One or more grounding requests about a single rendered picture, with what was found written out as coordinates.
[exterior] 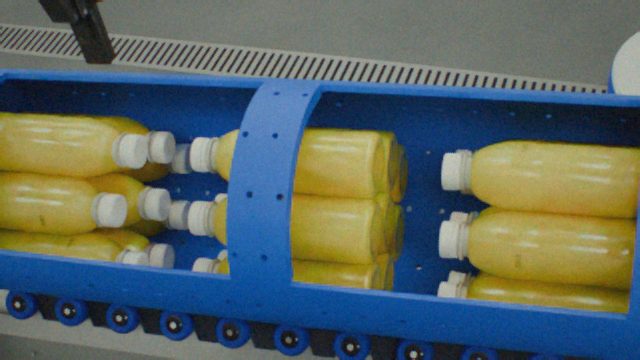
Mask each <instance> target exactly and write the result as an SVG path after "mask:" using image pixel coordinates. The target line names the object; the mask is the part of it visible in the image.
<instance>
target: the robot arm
mask: <svg viewBox="0 0 640 360"><path fill-rule="evenodd" d="M37 1H38V2H39V4H40V5H41V7H42V8H43V10H44V11H45V12H46V14H47V15H48V17H49V18H50V20H51V21H52V22H53V23H62V24H69V25H70V27H71V30H72V32H73V34H74V36H75V39H76V41H77V42H78V44H79V46H80V49H81V51H82V53H83V56H84V58H85V60H86V63H88V64H111V62H112V60H113V59H114V57H115V56H116V55H115V52H114V50H113V48H114V47H112V46H113V45H112V42H111V40H110V37H109V35H108V31H107V29H106V26H105V24H104V21H103V18H102V16H101V13H100V11H99V8H98V5H97V3H96V2H103V0H37Z"/></svg>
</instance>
